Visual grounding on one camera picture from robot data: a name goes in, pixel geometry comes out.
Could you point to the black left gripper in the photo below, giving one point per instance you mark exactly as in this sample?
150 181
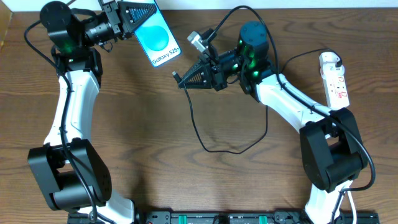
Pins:
114 20

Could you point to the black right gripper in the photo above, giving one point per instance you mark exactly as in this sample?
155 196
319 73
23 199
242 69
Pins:
216 73

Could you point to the blue Galaxy smartphone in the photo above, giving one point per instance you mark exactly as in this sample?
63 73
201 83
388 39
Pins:
156 38

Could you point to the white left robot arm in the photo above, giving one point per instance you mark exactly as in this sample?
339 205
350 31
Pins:
69 172

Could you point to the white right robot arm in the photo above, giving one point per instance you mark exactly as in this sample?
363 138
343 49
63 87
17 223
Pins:
332 150

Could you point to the white power strip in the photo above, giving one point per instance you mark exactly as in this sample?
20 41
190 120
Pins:
335 89

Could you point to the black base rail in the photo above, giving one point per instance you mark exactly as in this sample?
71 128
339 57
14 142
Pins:
231 218

